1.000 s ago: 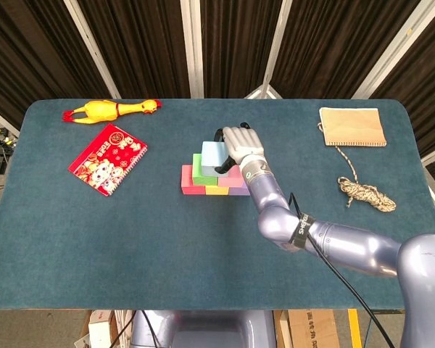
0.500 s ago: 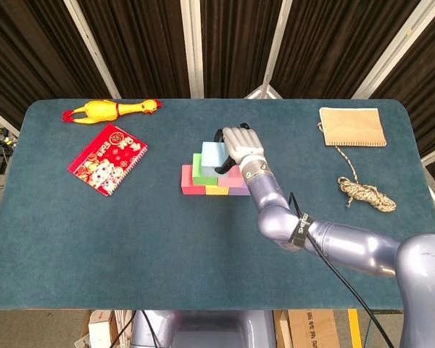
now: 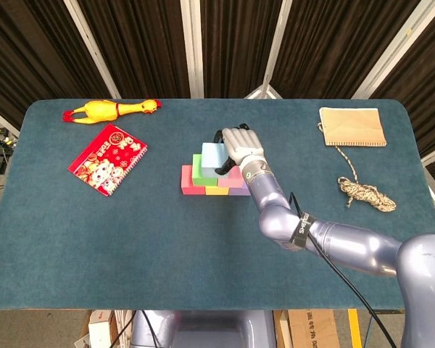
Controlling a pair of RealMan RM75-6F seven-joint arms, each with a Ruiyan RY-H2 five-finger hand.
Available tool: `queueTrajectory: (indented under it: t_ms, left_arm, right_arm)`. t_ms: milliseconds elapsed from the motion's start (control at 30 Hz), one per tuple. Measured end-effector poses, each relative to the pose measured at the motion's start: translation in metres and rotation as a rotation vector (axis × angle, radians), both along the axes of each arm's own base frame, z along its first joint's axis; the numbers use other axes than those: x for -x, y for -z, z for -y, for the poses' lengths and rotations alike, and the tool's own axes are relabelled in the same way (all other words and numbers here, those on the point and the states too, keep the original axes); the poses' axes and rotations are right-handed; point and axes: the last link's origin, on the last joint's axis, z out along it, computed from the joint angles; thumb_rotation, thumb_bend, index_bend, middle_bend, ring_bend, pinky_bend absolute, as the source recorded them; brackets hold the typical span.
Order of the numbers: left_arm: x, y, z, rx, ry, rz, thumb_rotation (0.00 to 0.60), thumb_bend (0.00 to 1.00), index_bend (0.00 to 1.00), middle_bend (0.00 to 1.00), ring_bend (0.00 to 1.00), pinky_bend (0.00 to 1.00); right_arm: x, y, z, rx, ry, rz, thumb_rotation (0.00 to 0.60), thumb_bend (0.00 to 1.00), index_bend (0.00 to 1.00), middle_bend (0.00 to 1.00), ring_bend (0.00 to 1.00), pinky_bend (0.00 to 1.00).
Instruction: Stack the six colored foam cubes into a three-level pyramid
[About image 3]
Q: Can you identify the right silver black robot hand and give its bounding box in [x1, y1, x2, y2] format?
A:
[212, 123, 265, 177]

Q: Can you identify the light blue foam cube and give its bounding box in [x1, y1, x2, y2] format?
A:
[201, 141, 230, 179]

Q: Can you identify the pink and white foam cube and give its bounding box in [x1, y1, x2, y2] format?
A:
[217, 165, 244, 188]

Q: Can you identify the purple foam cube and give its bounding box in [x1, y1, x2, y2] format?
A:
[228, 179, 253, 197]

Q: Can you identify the green foam cube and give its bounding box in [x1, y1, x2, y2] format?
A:
[191, 153, 220, 187]

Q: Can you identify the red foam cube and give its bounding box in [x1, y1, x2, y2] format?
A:
[181, 165, 207, 196]

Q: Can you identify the brown kraft spiral notebook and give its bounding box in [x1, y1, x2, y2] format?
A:
[318, 107, 388, 148]

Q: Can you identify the red spiral notebook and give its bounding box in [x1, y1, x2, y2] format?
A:
[67, 123, 149, 198]

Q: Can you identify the dark brown curtain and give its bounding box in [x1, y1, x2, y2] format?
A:
[0, 0, 435, 189]

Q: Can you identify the yellow rubber chicken toy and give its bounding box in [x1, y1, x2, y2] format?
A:
[62, 99, 163, 126]

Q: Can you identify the white cardboard box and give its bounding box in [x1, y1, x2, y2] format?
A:
[88, 310, 117, 348]

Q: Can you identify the grey-blue robot torso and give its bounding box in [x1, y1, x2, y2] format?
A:
[130, 310, 276, 348]

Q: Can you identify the brown cardboard box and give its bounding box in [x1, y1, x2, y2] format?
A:
[288, 310, 340, 348]

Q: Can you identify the beige braided rope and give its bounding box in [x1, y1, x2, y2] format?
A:
[317, 122, 397, 213]

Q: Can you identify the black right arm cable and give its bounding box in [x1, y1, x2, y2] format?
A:
[289, 191, 398, 348]

